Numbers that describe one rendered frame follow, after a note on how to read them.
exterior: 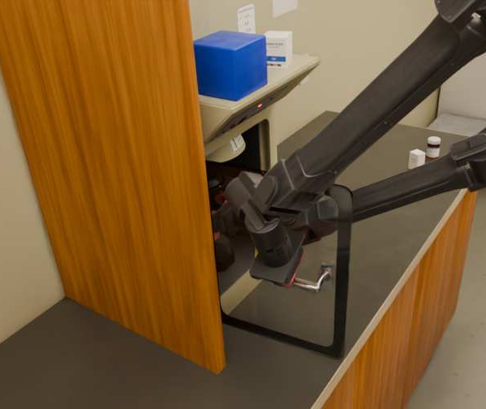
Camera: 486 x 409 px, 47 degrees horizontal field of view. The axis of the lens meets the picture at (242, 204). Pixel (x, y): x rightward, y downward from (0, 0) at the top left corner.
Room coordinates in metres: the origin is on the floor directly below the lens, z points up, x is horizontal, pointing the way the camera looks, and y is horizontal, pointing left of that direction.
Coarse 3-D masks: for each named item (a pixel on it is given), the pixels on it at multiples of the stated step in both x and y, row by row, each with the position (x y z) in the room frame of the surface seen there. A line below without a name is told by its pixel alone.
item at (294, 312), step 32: (224, 192) 0.91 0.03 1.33; (224, 224) 0.91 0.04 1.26; (288, 224) 0.84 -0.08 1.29; (320, 224) 0.81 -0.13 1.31; (224, 256) 0.91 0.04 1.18; (320, 256) 0.81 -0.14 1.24; (224, 288) 0.92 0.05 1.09; (256, 288) 0.88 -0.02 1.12; (288, 288) 0.84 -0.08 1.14; (224, 320) 0.92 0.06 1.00; (256, 320) 0.88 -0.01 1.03; (288, 320) 0.84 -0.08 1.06; (320, 320) 0.81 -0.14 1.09; (320, 352) 0.81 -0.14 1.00
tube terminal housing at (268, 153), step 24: (192, 0) 0.99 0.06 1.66; (216, 0) 1.04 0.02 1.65; (240, 0) 1.10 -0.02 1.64; (264, 0) 1.17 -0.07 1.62; (192, 24) 0.99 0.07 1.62; (216, 24) 1.04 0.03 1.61; (264, 24) 1.17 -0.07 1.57; (264, 120) 1.20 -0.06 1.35; (216, 144) 1.02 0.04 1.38; (264, 144) 1.20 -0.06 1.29; (264, 168) 1.20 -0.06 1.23
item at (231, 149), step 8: (240, 136) 1.14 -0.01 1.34; (224, 144) 1.08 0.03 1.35; (232, 144) 1.09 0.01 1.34; (240, 144) 1.11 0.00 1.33; (216, 152) 1.07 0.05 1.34; (224, 152) 1.08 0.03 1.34; (232, 152) 1.09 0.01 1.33; (240, 152) 1.10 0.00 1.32; (216, 160) 1.06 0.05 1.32; (224, 160) 1.07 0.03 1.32
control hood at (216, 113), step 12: (300, 60) 1.11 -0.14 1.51; (312, 60) 1.11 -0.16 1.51; (276, 72) 1.05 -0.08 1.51; (288, 72) 1.04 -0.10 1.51; (300, 72) 1.06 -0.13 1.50; (276, 84) 0.99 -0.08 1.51; (288, 84) 1.06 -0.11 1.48; (204, 96) 0.94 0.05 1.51; (252, 96) 0.93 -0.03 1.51; (264, 96) 0.96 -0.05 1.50; (204, 108) 0.91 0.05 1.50; (216, 108) 0.89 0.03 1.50; (228, 108) 0.88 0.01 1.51; (240, 108) 0.90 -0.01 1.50; (204, 120) 0.91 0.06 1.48; (216, 120) 0.89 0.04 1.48; (228, 120) 0.90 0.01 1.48; (204, 132) 0.91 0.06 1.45; (216, 132) 0.92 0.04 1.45; (204, 144) 0.94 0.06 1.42
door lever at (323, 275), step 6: (318, 270) 0.81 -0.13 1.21; (324, 270) 0.80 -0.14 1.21; (318, 276) 0.81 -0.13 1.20; (324, 276) 0.80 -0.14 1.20; (330, 276) 0.80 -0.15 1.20; (294, 282) 0.78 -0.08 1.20; (300, 282) 0.78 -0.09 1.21; (306, 282) 0.78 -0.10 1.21; (312, 282) 0.78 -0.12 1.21; (318, 282) 0.78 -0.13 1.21; (300, 288) 0.78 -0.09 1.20; (306, 288) 0.77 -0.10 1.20; (312, 288) 0.76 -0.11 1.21; (318, 288) 0.76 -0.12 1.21
